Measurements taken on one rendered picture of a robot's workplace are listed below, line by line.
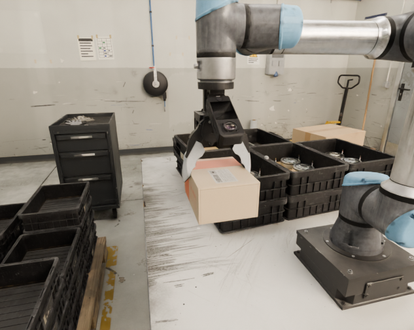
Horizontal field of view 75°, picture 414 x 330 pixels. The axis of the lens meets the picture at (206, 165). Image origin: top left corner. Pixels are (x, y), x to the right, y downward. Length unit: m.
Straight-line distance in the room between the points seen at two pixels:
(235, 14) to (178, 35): 3.89
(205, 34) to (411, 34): 0.46
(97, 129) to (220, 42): 1.93
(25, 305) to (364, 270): 1.16
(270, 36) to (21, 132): 4.40
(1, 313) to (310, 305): 1.06
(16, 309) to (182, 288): 0.67
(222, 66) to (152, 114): 3.91
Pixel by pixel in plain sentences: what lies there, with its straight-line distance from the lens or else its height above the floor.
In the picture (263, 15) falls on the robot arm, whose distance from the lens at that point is 0.54.
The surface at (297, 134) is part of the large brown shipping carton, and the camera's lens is 2.09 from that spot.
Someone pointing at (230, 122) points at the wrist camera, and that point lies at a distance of 0.47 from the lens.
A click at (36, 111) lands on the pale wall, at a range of 4.60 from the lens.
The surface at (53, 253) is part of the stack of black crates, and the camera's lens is 1.74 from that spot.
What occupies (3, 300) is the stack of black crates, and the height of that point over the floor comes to 0.49.
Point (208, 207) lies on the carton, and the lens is 0.51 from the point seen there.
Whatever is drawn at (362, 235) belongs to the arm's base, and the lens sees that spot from 0.92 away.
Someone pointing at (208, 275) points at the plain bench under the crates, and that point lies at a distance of 0.93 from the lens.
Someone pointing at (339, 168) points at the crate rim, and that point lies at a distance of 1.27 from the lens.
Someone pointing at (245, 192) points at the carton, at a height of 1.10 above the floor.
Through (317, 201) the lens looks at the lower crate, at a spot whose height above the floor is 0.77.
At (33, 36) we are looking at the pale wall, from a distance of 4.54.
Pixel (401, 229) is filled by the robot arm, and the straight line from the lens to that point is 0.76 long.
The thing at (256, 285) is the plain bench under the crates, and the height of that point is 0.70.
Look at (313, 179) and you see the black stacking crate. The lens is 1.22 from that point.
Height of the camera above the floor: 1.32
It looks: 20 degrees down
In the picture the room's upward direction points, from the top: straight up
